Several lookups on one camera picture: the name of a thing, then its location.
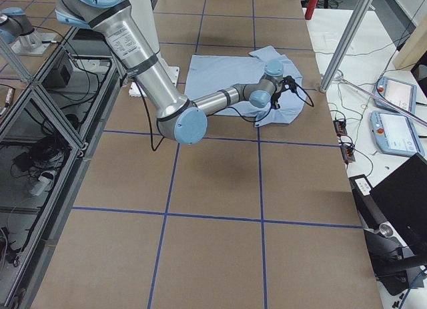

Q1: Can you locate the red cylinder bottle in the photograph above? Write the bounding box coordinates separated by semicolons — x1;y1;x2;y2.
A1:
304;0;318;20

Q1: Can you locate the white power strip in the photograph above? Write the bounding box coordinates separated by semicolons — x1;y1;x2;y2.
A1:
29;170;57;196

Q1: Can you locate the near teach pendant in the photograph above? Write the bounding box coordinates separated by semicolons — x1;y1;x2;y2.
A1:
370;111;424;157

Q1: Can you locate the aluminium frame post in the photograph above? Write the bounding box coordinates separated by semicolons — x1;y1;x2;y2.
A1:
320;0;373;93

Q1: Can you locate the light blue t-shirt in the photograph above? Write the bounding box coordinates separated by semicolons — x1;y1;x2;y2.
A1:
184;45;306;127

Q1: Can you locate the black monitor on stand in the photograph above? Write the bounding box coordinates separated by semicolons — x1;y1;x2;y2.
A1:
349;153;426;296

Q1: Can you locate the far teach pendant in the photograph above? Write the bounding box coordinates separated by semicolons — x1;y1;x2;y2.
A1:
375;77;417;113

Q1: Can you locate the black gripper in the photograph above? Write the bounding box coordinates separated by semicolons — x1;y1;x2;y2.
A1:
270;90;283;108

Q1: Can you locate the orange black electronics board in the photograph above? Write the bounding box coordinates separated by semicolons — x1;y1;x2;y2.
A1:
333;119;348;136

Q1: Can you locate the aluminium frame rack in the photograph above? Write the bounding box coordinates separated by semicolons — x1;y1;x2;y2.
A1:
1;27;120;308

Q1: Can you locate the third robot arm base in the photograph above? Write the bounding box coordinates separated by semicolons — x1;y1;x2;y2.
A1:
1;7;57;56

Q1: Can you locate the teach pendant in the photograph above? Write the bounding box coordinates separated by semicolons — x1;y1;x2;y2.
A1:
370;111;424;157
375;77;417;113

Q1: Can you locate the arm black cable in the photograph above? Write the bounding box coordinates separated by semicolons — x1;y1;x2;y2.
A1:
230;75;316;127

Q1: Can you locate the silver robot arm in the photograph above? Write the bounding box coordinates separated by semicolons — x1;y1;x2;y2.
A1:
55;0;284;145

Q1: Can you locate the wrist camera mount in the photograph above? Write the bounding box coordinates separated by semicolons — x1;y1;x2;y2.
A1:
282;75;298;94

